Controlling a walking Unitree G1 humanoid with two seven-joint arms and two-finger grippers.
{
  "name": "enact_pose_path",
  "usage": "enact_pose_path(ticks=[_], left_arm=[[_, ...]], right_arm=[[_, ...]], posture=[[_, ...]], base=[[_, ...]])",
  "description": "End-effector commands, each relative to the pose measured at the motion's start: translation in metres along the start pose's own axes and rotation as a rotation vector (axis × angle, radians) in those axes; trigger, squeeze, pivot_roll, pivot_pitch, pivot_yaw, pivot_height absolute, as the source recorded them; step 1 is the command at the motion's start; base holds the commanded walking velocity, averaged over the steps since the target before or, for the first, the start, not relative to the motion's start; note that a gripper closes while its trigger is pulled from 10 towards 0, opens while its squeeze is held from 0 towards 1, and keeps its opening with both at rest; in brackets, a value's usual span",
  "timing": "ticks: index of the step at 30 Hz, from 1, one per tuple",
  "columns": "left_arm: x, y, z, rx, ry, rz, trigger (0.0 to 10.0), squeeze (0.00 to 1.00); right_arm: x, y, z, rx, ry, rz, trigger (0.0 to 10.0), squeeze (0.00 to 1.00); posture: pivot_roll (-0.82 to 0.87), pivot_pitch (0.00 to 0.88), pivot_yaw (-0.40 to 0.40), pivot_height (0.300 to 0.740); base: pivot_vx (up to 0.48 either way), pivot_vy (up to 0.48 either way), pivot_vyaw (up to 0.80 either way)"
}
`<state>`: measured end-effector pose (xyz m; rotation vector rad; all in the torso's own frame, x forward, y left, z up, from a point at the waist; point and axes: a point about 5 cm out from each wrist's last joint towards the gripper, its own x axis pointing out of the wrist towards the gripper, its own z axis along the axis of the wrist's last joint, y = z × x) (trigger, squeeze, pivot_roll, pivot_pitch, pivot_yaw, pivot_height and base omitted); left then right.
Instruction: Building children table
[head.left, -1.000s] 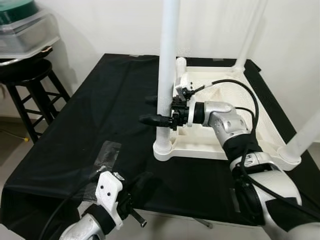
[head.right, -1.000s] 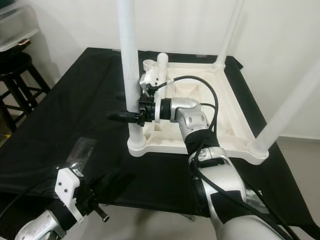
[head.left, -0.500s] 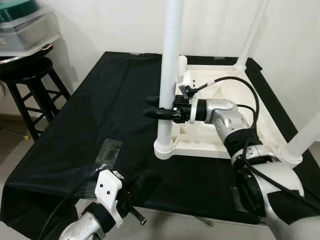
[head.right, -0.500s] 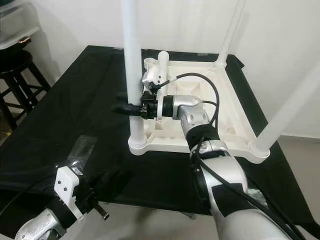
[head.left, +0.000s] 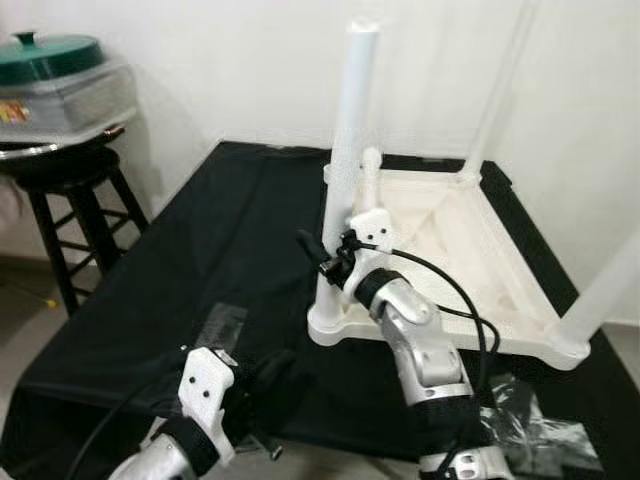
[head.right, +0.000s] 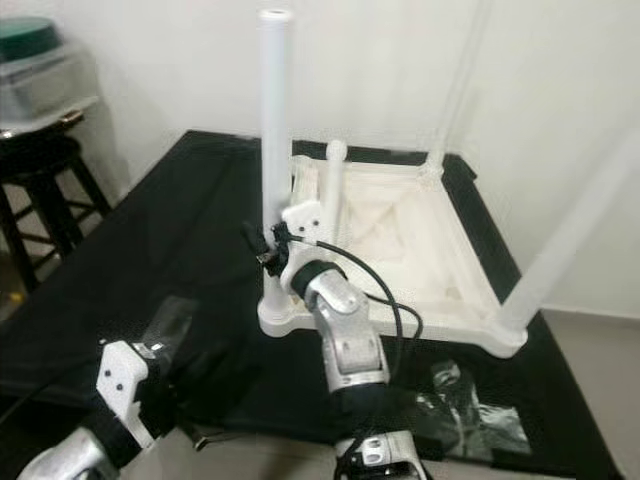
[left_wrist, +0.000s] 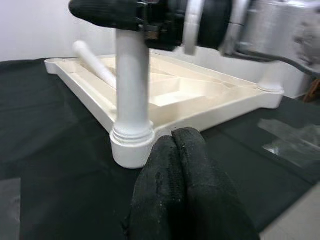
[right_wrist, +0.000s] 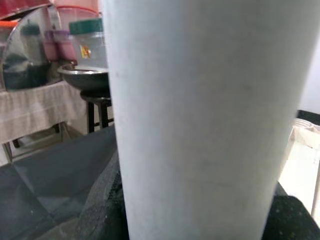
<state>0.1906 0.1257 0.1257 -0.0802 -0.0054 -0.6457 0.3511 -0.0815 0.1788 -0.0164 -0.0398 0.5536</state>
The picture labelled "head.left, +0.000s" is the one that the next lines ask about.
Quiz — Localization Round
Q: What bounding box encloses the clear plastic storage box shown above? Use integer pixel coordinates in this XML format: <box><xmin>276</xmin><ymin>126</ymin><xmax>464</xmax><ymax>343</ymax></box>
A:
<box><xmin>0</xmin><ymin>60</ymin><xmax>139</xmax><ymax>136</ymax></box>

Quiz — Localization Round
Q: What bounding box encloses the clear adhesive tape strip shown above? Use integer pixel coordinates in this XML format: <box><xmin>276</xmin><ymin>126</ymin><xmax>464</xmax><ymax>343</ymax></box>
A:
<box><xmin>530</xmin><ymin>385</ymin><xmax>603</xmax><ymax>473</ymax></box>
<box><xmin>480</xmin><ymin>375</ymin><xmax>546</xmax><ymax>466</ymax></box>

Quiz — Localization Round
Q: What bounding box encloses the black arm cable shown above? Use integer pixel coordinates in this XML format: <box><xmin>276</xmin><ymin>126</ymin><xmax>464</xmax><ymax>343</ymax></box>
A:
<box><xmin>355</xmin><ymin>240</ymin><xmax>501</xmax><ymax>401</ymax></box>
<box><xmin>65</xmin><ymin>375</ymin><xmax>186</xmax><ymax>480</ymax></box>

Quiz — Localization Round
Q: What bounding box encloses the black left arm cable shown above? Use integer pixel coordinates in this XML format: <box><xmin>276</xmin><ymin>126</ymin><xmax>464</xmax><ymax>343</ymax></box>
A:
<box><xmin>65</xmin><ymin>375</ymin><xmax>186</xmax><ymax>480</ymax></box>

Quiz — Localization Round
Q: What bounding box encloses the black bowl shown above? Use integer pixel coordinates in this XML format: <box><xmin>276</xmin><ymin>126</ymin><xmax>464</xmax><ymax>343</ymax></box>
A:
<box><xmin>0</xmin><ymin>135</ymin><xmax>126</xmax><ymax>161</ymax></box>

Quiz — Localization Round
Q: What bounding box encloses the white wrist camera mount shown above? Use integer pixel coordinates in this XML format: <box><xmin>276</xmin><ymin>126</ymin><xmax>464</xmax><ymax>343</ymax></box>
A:
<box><xmin>178</xmin><ymin>345</ymin><xmax>241</xmax><ymax>466</ymax></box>
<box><xmin>345</xmin><ymin>208</ymin><xmax>396</xmax><ymax>291</ymax></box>

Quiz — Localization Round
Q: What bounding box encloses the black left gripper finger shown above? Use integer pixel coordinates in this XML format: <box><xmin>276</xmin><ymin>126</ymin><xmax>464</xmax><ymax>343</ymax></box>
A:
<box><xmin>250</xmin><ymin>345</ymin><xmax>289</xmax><ymax>379</ymax></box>
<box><xmin>272</xmin><ymin>358</ymin><xmax>307</xmax><ymax>401</ymax></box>

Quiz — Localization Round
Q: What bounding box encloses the dark green basin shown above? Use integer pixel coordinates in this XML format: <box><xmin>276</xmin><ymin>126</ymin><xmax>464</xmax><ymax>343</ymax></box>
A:
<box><xmin>0</xmin><ymin>30</ymin><xmax>106</xmax><ymax>86</ymax></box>

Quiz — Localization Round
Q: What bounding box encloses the clear plastic bag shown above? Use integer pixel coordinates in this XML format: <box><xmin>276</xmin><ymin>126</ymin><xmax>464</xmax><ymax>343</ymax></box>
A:
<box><xmin>195</xmin><ymin>305</ymin><xmax>249</xmax><ymax>351</ymax></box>

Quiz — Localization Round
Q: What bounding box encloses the white plastic table leg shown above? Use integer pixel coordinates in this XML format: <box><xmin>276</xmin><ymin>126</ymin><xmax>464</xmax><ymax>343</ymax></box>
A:
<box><xmin>318</xmin><ymin>20</ymin><xmax>383</xmax><ymax>321</ymax></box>
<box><xmin>360</xmin><ymin>147</ymin><xmax>384</xmax><ymax>216</ymax></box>
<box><xmin>462</xmin><ymin>0</ymin><xmax>546</xmax><ymax>186</ymax></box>
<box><xmin>550</xmin><ymin>225</ymin><xmax>640</xmax><ymax>366</ymax></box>

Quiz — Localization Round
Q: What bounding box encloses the white plastic children table top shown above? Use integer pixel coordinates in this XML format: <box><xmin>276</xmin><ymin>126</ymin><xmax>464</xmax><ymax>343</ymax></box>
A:
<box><xmin>305</xmin><ymin>165</ymin><xmax>593</xmax><ymax>373</ymax></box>

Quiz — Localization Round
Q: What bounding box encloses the black tablecloth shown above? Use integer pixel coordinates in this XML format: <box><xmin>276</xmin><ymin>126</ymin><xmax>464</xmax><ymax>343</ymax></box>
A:
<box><xmin>0</xmin><ymin>140</ymin><xmax>640</xmax><ymax>480</ymax></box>

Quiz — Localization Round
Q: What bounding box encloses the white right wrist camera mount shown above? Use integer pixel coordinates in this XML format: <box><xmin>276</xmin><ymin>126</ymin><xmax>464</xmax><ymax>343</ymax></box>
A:
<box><xmin>345</xmin><ymin>208</ymin><xmax>396</xmax><ymax>291</ymax></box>

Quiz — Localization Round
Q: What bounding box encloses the black round stool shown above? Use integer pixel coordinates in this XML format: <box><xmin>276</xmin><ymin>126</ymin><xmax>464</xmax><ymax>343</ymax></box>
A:
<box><xmin>5</xmin><ymin>148</ymin><xmax>151</xmax><ymax>316</ymax></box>

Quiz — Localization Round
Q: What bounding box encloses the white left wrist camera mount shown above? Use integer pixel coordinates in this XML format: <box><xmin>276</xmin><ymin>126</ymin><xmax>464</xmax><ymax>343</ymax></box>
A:
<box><xmin>178</xmin><ymin>345</ymin><xmax>241</xmax><ymax>466</ymax></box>

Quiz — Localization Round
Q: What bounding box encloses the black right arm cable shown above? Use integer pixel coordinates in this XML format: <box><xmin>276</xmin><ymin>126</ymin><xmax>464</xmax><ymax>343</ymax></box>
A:
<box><xmin>355</xmin><ymin>240</ymin><xmax>501</xmax><ymax>401</ymax></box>

